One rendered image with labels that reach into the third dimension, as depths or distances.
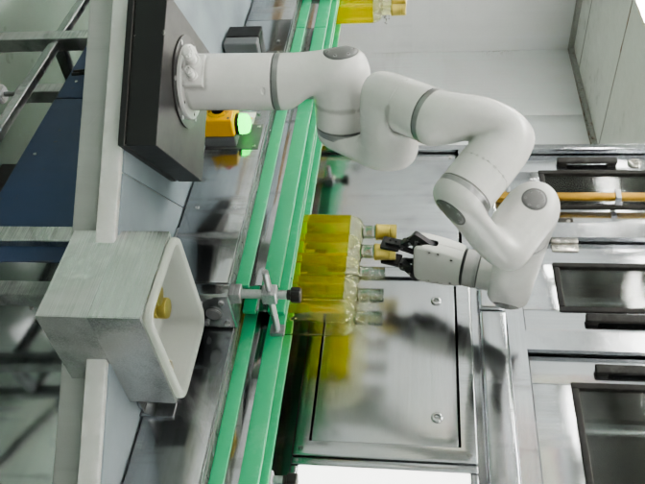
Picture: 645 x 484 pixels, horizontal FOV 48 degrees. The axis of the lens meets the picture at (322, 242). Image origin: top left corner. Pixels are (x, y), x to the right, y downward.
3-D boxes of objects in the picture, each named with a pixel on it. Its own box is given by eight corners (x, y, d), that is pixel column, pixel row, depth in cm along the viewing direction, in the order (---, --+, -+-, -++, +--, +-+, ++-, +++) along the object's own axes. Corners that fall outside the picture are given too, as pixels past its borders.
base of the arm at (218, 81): (165, 95, 115) (262, 95, 113) (172, 21, 117) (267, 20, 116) (194, 130, 130) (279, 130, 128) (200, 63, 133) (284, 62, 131)
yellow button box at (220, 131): (203, 147, 156) (236, 147, 155) (195, 118, 151) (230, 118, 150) (209, 127, 161) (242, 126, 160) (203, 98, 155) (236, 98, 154)
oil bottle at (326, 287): (252, 312, 147) (359, 315, 144) (249, 295, 143) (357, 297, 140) (257, 291, 151) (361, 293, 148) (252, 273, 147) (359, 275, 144)
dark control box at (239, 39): (226, 74, 175) (261, 73, 174) (221, 44, 169) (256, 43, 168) (233, 55, 180) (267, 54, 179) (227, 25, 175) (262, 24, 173)
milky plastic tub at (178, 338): (132, 402, 118) (184, 405, 117) (88, 317, 102) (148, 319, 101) (159, 317, 130) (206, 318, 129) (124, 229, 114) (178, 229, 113)
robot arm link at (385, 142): (451, 79, 110) (446, 172, 119) (342, 42, 125) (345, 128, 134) (408, 99, 105) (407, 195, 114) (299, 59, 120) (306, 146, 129)
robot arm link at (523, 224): (479, 173, 125) (426, 238, 123) (487, 108, 106) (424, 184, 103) (561, 225, 120) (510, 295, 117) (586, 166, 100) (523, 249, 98)
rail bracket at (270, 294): (239, 337, 134) (306, 339, 133) (222, 278, 122) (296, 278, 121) (242, 324, 136) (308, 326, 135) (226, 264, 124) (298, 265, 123)
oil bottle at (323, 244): (261, 269, 155) (362, 270, 152) (257, 251, 151) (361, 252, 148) (266, 249, 159) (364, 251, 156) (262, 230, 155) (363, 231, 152)
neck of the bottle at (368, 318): (357, 328, 140) (382, 329, 140) (356, 319, 138) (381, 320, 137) (358, 316, 142) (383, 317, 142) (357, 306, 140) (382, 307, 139)
